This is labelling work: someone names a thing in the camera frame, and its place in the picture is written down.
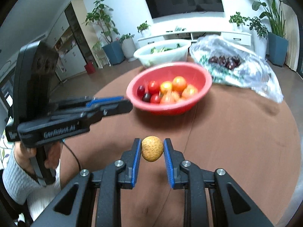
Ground green leafy vegetables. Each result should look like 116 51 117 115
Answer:
151 43 181 54

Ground grey knit sweater sleeve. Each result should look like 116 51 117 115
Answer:
1 151 61 220

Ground smooth orange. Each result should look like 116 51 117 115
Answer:
172 76 187 92

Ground brown table cloth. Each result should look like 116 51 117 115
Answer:
56 65 301 226

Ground white plastic vegetable basin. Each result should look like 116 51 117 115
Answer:
134 39 192 68

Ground bushy plant white pot right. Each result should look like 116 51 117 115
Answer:
247 16 268 59

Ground red waste bin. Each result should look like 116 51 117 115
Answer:
84 62 95 75

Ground dark cherries pile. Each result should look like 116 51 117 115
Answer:
209 55 241 70

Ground beige curtain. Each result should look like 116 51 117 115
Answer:
281 3 300 71

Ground small orange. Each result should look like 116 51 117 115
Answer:
160 93 176 105

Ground white tv cabinet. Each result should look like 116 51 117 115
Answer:
138 31 252 48

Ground dark plum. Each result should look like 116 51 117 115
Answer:
142 93 152 103

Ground small plant on cabinet right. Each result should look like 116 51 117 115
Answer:
229 12 249 32

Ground clear plastic bag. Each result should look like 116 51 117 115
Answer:
190 35 283 103

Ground tall tree blue pot left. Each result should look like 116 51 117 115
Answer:
85 0 125 65

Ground large textured mandarin orange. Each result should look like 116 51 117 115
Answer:
181 85 198 99

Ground plant ribbed white pot left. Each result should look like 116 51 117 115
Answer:
120 33 137 61

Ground red plastic colander bowl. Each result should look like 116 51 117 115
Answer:
126 62 212 115

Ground wall shelving cabinet unit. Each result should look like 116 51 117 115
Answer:
46 0 101 81

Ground red grape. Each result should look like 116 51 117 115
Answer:
137 85 145 98

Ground tall plant blue pot right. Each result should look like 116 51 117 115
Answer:
252 0 289 67

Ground person left hand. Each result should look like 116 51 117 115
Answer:
13 141 62 175

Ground red tomato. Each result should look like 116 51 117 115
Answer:
147 80 160 95
150 94 162 104

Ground small plant on cabinet left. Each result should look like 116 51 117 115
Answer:
137 21 151 37

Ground small plant on cabinet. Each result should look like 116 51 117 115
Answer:
137 21 151 37
229 12 249 32

